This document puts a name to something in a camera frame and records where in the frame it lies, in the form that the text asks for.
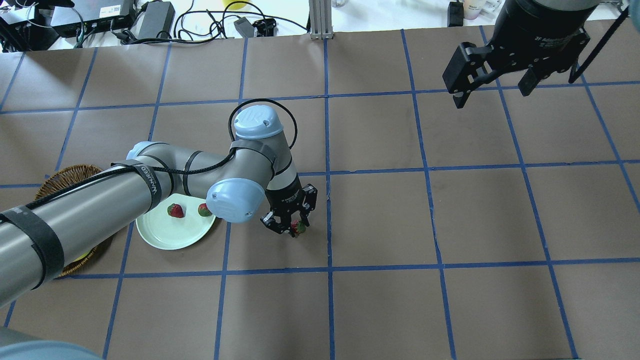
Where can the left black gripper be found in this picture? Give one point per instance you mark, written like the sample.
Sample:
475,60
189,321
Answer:
286,197

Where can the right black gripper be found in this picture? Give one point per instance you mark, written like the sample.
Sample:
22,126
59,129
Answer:
537,27

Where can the red strawberry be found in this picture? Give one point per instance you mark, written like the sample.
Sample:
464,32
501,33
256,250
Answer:
297,228
175,210
204,211

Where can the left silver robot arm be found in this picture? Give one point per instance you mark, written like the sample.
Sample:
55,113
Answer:
42,237

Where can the pale green plate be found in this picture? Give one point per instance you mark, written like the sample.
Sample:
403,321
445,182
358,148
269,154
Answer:
161,231

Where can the paper cup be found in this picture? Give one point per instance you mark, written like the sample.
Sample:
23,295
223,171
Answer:
472,8

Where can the black power adapter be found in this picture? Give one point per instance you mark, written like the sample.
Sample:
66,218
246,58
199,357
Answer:
455,14

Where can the aluminium frame post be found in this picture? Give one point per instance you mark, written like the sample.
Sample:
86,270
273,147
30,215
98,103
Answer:
320,19

